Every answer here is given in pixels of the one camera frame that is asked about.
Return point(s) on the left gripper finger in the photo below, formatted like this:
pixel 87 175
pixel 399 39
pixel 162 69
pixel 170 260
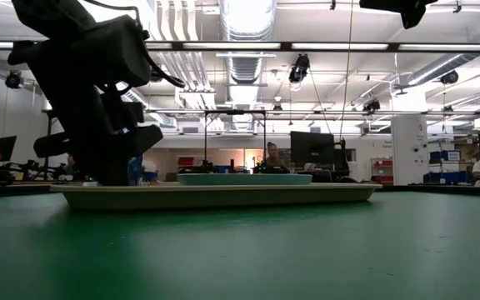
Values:
pixel 94 173
pixel 117 173

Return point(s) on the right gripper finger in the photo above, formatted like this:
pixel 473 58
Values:
pixel 413 17

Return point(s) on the black gantry frame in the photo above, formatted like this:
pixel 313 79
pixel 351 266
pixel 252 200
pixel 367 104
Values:
pixel 235 112

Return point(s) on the red storage bin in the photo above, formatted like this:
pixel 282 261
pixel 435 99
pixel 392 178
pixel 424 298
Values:
pixel 186 161

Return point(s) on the black overhead light beam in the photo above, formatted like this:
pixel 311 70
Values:
pixel 286 46

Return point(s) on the silver ventilation duct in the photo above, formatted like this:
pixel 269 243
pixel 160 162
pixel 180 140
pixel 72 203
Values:
pixel 246 21

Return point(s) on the black ceiling camera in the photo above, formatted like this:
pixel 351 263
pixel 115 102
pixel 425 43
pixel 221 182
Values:
pixel 371 105
pixel 449 77
pixel 299 68
pixel 13 79

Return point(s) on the shelf with red bins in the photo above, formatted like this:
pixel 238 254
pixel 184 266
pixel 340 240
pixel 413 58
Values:
pixel 382 166

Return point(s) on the blue storage bin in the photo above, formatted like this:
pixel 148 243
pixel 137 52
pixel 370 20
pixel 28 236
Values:
pixel 151 176

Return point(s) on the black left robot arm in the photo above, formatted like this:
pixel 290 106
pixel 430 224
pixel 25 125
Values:
pixel 90 50

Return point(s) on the beige plastic tray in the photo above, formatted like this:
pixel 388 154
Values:
pixel 215 198

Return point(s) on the green table mat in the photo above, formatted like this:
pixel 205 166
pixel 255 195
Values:
pixel 98 258

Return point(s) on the black background robot arm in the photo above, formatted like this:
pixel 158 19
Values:
pixel 36 171

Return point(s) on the blue faceted cup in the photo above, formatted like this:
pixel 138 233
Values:
pixel 136 171

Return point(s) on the blue storage box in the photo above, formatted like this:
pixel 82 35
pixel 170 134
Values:
pixel 444 156

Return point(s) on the teal plastic plate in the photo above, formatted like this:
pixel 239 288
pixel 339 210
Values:
pixel 244 179

